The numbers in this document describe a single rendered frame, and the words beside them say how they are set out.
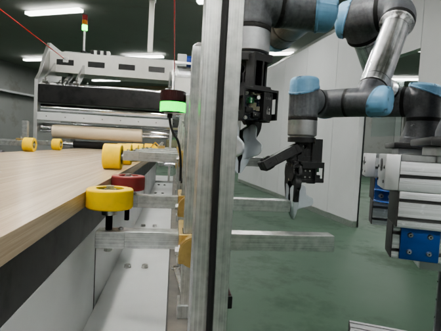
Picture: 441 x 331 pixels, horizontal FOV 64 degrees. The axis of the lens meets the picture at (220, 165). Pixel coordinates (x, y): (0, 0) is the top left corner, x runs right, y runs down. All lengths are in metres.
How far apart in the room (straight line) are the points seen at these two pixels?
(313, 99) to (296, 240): 0.39
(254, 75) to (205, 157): 0.32
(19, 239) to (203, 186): 0.19
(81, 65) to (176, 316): 3.39
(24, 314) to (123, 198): 0.23
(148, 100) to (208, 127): 3.11
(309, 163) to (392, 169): 0.20
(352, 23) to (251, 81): 0.71
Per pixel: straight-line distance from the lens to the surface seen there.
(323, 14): 0.71
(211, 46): 0.34
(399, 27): 1.16
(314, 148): 0.94
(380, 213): 1.49
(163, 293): 0.94
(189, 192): 0.59
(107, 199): 0.62
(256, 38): 0.65
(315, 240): 0.70
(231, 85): 0.33
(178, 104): 0.83
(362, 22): 1.27
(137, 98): 3.44
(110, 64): 3.80
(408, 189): 0.98
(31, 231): 0.44
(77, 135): 3.51
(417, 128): 1.50
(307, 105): 0.92
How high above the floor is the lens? 0.99
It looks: 3 degrees down
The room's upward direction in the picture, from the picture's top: 3 degrees clockwise
